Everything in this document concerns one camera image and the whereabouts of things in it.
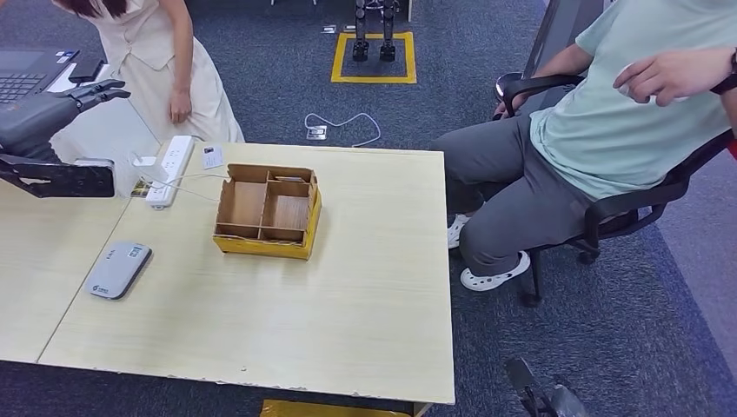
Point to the yellow cardboard piece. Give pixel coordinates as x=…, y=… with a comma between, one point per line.
x=322, y=410

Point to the small printed sticker card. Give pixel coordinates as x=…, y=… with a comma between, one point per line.
x=140, y=188

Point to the black wristwatch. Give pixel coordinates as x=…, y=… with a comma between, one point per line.
x=728, y=80

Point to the black office chair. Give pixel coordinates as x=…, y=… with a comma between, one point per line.
x=610, y=216

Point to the seated person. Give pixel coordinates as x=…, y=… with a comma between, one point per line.
x=604, y=144

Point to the white ID card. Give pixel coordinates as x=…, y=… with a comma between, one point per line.
x=212, y=158

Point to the seated person's right hand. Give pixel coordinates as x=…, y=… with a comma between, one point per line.
x=511, y=104

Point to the black left wrist camera bracket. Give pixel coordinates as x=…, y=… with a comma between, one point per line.
x=69, y=181

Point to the black power adapter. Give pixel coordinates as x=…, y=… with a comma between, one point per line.
x=86, y=70

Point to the seated person's left hand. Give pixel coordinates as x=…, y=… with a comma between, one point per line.
x=673, y=72

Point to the wooden organizer box yellow base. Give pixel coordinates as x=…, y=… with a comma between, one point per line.
x=288, y=213

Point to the yellow floor tape square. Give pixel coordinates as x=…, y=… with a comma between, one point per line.
x=374, y=78

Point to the standing person's left hand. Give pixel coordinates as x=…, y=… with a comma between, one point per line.
x=180, y=106

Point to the black right wrist camera bracket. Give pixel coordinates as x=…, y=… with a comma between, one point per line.
x=521, y=377

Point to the metal floor socket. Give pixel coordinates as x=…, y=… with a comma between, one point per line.
x=316, y=132

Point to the standing person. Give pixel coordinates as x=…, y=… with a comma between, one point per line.
x=155, y=86

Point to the white shoe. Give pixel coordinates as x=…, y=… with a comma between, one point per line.
x=456, y=229
x=494, y=279

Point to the white stand desk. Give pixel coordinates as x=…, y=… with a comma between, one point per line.
x=115, y=132

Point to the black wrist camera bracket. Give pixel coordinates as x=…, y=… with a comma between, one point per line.
x=521, y=377
x=69, y=181

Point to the dark laptop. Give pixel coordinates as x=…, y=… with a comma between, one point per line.
x=23, y=75

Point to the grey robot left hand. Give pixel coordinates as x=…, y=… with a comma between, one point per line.
x=34, y=124

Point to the white power strip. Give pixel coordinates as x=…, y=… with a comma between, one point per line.
x=173, y=158

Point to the white charger plug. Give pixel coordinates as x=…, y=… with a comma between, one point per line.
x=148, y=167

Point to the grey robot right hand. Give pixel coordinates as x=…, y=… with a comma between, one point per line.
x=567, y=406

